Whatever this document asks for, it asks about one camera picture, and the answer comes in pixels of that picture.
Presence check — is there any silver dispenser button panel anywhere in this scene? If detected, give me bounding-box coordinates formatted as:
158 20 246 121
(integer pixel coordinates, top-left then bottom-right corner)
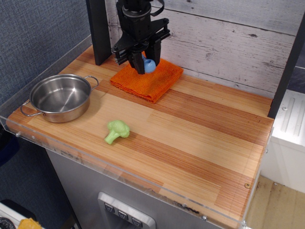
98 192 156 229

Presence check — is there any orange folded cloth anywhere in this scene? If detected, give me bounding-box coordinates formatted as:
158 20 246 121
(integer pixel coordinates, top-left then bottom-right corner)
110 59 183 104

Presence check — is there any grey metal cabinet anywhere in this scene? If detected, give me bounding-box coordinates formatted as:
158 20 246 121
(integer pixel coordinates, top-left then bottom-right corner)
47 150 213 229

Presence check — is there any yellow object bottom left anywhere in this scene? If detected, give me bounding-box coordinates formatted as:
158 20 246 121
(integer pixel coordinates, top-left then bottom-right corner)
18 218 42 229

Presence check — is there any white ribbed box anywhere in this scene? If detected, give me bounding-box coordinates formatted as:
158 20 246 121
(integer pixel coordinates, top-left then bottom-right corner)
261 90 305 193

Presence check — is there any grey and blue toy spoon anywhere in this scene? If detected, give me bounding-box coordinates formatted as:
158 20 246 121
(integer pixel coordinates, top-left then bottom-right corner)
142 54 156 73

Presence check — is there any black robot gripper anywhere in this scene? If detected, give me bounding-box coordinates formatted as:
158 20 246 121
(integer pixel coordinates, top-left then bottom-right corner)
112 0 170 74

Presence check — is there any black right vertical post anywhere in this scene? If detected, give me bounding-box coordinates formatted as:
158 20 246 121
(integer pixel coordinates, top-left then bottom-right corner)
267 15 305 119

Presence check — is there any stainless steel pot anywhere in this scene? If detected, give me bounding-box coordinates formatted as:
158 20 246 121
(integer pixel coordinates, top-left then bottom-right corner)
20 74 99 123

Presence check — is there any green toy broccoli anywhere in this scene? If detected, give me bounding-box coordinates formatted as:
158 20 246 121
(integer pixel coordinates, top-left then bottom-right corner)
104 120 130 145

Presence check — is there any black left vertical post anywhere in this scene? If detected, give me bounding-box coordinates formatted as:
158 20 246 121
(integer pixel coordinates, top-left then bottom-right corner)
86 0 112 65

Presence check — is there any clear acrylic table guard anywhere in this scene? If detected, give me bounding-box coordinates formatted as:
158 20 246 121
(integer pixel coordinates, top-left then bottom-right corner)
6 48 273 229

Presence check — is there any black braided hose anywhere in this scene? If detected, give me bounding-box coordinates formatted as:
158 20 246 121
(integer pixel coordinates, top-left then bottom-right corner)
0 216 17 229

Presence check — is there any black vertical post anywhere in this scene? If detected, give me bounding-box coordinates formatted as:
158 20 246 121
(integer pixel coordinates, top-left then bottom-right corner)
267 15 305 119
86 0 112 65

